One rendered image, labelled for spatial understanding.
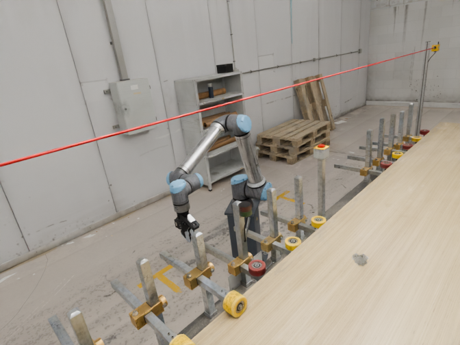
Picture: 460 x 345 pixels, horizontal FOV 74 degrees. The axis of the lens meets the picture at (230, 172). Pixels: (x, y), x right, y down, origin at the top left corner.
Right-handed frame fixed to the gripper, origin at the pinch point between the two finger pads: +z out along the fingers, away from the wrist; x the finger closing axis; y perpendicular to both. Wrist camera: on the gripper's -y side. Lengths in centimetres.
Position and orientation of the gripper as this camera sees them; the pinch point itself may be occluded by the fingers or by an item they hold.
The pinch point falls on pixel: (190, 240)
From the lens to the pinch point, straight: 182.8
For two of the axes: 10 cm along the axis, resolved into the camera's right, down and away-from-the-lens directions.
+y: -7.2, -1.8, 6.7
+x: -6.8, 3.4, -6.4
